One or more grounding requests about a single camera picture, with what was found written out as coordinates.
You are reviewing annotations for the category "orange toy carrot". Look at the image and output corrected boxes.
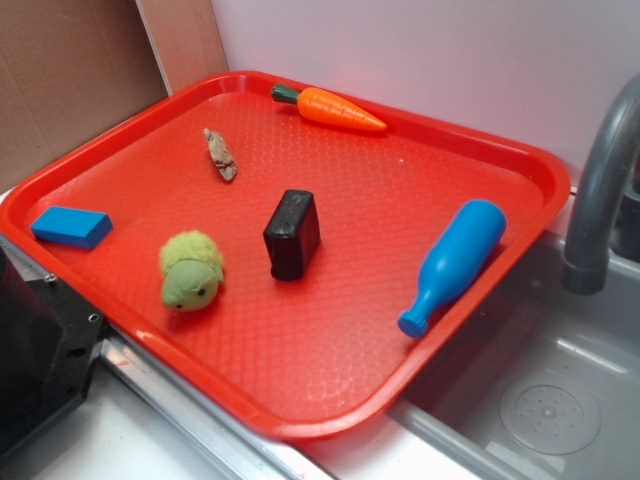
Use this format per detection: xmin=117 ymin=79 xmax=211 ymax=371
xmin=271 ymin=83 xmax=387 ymax=132

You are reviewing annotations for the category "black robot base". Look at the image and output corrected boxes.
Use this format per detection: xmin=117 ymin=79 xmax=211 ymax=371
xmin=1 ymin=252 xmax=106 ymax=463

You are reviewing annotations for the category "red plastic tray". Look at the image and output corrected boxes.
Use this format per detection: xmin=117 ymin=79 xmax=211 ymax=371
xmin=1 ymin=72 xmax=570 ymax=440

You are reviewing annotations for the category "black rectangular block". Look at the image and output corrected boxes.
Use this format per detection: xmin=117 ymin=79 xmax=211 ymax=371
xmin=263 ymin=189 xmax=321 ymax=281

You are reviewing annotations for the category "brown wood chip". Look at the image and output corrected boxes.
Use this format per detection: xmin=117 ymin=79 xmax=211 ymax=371
xmin=203 ymin=128 xmax=237 ymax=182

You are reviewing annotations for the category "green plush toy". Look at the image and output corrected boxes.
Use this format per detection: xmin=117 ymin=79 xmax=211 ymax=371
xmin=159 ymin=230 xmax=224 ymax=312

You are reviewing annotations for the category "blue plastic toy bottle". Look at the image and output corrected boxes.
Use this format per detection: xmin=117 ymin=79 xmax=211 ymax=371
xmin=398 ymin=200 xmax=507 ymax=338

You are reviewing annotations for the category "blue rectangular block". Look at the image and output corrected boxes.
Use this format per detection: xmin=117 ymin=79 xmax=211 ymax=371
xmin=31 ymin=206 xmax=113 ymax=250

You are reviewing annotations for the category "grey toy sink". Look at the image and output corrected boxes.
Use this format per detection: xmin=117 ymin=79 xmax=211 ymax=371
xmin=390 ymin=234 xmax=639 ymax=479

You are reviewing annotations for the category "grey toy faucet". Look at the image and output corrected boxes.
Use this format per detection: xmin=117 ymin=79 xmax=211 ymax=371
xmin=562 ymin=76 xmax=639 ymax=295

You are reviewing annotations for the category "brown cardboard panel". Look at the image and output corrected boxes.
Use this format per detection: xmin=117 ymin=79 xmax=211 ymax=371
xmin=1 ymin=1 xmax=167 ymax=191

